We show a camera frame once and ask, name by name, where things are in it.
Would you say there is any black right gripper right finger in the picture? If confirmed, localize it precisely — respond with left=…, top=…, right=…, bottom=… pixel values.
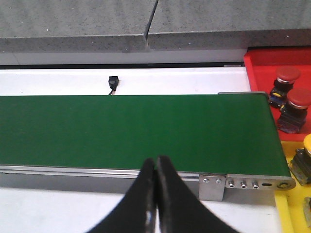
left=156, top=156, right=237, bottom=233

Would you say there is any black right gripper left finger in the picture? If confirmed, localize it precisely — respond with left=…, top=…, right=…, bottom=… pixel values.
left=89, top=158, right=156, bottom=233

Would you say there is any yellow mushroom push button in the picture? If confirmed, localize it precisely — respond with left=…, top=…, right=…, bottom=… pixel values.
left=290, top=134, right=311, bottom=186

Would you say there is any red mushroom push button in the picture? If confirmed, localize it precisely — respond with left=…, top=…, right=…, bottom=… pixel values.
left=269, top=66, right=301, bottom=108

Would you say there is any green conveyor belt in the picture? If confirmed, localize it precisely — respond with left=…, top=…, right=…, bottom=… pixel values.
left=0, top=94, right=290, bottom=176

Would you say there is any yellow plastic tray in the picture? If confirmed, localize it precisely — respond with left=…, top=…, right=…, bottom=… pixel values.
left=274, top=139, right=311, bottom=233

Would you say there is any red plastic tray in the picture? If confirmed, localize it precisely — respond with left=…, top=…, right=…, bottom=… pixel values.
left=244, top=47, right=311, bottom=142

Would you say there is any grey stone slab right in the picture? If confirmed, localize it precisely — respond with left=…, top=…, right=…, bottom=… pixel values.
left=148, top=0, right=311, bottom=50

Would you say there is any grey stone slab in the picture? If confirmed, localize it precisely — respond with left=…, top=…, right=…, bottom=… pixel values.
left=0, top=0, right=157, bottom=53
left=148, top=0, right=311, bottom=50

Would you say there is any grey stone slab left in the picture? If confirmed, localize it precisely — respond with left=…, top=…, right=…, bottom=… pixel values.
left=0, top=0, right=157, bottom=53

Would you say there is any aluminium conveyor frame rail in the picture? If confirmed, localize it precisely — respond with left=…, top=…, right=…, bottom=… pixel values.
left=0, top=92, right=295, bottom=201

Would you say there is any small black sensor with cable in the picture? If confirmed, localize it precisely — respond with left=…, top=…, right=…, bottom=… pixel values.
left=108, top=76, right=119, bottom=96

